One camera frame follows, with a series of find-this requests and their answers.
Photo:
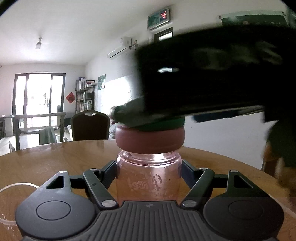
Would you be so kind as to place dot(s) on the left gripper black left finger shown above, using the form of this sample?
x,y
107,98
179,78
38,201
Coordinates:
x,y
65,206

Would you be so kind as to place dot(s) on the wedding photo poster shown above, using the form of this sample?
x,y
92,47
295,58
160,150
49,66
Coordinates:
x,y
254,18

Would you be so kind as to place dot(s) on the clear plastic cup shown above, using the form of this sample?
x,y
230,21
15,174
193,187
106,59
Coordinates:
x,y
14,201

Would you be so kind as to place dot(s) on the pink green bottle cap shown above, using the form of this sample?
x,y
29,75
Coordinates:
x,y
141,133

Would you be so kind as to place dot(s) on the pink transparent water bottle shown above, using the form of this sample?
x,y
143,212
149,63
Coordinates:
x,y
148,177

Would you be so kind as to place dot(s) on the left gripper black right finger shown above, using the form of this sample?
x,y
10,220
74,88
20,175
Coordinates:
x,y
231,205

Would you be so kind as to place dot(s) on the wooden armchair with cloth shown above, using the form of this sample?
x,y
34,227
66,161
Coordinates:
x,y
47,135

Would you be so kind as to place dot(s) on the red diamond door decoration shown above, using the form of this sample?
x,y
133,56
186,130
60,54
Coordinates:
x,y
70,97

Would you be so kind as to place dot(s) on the white wall air conditioner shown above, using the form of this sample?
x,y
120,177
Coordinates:
x,y
125,44

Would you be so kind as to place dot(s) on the grey sofa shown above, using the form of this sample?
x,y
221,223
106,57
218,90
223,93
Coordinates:
x,y
113,123

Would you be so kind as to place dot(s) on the small teal wall picture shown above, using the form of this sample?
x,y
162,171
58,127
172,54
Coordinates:
x,y
101,82

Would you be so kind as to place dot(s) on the dark brown dining chair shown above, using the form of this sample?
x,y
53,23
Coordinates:
x,y
90,125

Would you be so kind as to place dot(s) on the digital wall clock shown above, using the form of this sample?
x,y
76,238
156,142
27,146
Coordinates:
x,y
158,18

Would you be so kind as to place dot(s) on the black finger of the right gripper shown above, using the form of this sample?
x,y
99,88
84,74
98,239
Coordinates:
x,y
209,113

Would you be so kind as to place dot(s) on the ceiling lamp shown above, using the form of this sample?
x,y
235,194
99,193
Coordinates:
x,y
39,43

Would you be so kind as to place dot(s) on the black bookshelf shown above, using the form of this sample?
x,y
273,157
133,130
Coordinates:
x,y
85,90

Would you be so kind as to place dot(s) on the person's right hand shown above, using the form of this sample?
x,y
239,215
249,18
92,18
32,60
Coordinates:
x,y
284,175

